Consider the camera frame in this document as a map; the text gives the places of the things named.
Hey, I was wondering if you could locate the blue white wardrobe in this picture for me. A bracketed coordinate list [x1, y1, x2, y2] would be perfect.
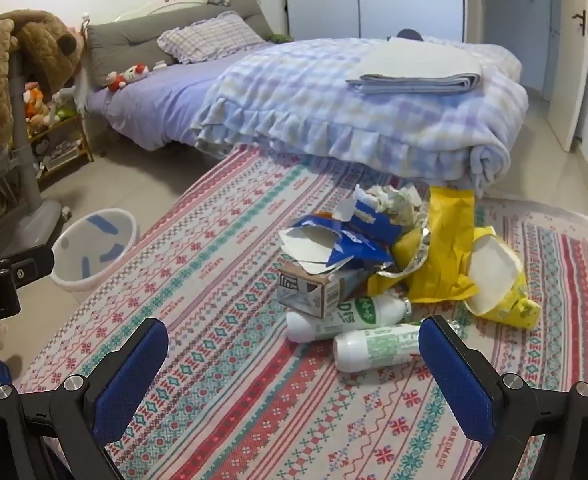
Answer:
[281, 0, 467, 44]

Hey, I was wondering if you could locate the yellow plastic bag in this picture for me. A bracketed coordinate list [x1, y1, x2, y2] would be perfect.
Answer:
[408, 185, 479, 305]

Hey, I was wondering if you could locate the crumpled printed paper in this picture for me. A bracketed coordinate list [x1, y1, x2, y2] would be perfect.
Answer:
[353, 184, 431, 228]

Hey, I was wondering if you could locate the white plastic basin blue tape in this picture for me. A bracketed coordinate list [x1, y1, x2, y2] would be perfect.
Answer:
[50, 208, 140, 294]

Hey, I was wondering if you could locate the purple bed sheet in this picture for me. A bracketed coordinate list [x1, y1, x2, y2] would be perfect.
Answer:
[88, 42, 285, 152]

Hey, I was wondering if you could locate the white door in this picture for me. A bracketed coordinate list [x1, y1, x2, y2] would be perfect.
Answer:
[548, 0, 588, 154]

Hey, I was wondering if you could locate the plaid ruffled blanket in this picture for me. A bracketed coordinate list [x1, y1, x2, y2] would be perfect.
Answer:
[190, 37, 529, 198]

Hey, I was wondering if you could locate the silver foil wrapper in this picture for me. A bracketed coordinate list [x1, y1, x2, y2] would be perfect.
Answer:
[369, 212, 437, 297]

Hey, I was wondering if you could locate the blue snack bag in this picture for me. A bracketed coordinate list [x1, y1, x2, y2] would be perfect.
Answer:
[279, 199, 405, 277]

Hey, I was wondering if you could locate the small cardboard box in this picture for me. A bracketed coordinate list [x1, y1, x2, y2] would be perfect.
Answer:
[277, 259, 369, 319]

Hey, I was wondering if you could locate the white bottle green label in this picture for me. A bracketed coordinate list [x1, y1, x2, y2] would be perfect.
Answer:
[334, 322, 425, 374]
[286, 294, 413, 345]

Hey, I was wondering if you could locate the brown plush bear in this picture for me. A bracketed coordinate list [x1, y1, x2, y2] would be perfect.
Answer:
[0, 8, 83, 150]

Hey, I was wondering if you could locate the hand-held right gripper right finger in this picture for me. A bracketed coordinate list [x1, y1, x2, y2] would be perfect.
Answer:
[418, 315, 588, 480]

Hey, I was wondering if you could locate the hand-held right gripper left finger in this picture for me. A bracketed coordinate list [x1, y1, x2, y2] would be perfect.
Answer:
[0, 318, 169, 480]

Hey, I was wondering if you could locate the red white plush toy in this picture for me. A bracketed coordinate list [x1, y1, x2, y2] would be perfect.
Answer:
[106, 63, 149, 93]

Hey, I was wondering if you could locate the plaid ruffled pillow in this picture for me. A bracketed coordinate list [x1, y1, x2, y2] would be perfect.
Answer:
[157, 10, 265, 65]

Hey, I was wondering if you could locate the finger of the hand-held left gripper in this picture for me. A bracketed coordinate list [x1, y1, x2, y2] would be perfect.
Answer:
[0, 245, 55, 290]

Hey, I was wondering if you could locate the folded grey sheet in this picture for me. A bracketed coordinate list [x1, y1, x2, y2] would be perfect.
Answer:
[345, 36, 483, 96]

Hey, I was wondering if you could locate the yellow open bag right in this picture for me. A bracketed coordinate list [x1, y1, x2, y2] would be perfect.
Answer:
[464, 227, 542, 331]

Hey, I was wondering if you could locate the wooden toy shelf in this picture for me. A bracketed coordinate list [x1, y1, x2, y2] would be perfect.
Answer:
[24, 110, 95, 179]

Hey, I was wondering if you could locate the grey floor stand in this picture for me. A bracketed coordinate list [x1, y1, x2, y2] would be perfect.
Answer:
[0, 50, 69, 258]

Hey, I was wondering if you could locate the patterned floor mat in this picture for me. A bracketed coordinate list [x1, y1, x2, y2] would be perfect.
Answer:
[16, 142, 588, 480]

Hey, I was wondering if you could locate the grey headboard cushion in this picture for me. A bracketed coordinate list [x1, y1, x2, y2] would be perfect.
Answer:
[85, 0, 273, 92]

